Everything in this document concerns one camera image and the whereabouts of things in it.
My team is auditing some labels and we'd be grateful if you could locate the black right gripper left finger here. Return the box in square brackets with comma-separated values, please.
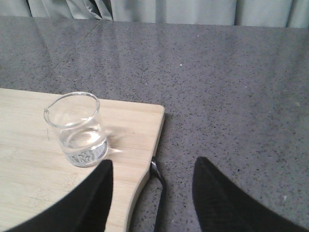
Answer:
[7, 159, 113, 232]

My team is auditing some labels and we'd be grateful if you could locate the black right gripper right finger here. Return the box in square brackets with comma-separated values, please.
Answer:
[192, 157, 306, 232]

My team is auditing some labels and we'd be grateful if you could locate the wooden cutting board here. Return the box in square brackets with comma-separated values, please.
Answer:
[0, 88, 165, 232]

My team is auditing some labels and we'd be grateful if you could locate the small glass beaker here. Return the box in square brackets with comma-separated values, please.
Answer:
[43, 92, 109, 167]

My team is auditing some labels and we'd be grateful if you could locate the grey curtain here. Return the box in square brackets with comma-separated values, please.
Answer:
[0, 0, 309, 28]

